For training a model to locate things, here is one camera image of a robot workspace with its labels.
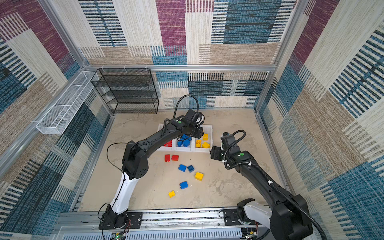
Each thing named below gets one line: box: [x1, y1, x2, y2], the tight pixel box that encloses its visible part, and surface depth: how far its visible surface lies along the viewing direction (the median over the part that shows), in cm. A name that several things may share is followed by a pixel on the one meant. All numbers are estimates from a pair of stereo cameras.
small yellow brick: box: [168, 190, 176, 198], surface depth 83 cm
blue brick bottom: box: [179, 181, 189, 190], surface depth 86 cm
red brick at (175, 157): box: [171, 154, 179, 161], surface depth 96 cm
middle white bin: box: [171, 137, 196, 152], surface depth 96 cm
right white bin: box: [192, 124, 213, 153], surface depth 98 cm
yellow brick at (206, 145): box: [202, 142, 211, 149], surface depth 98 cm
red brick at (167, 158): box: [164, 154, 170, 162], surface depth 96 cm
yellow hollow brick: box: [195, 139, 202, 148], surface depth 98 cm
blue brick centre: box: [178, 164, 187, 172], surface depth 93 cm
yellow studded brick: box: [194, 172, 204, 181], surface depth 87 cm
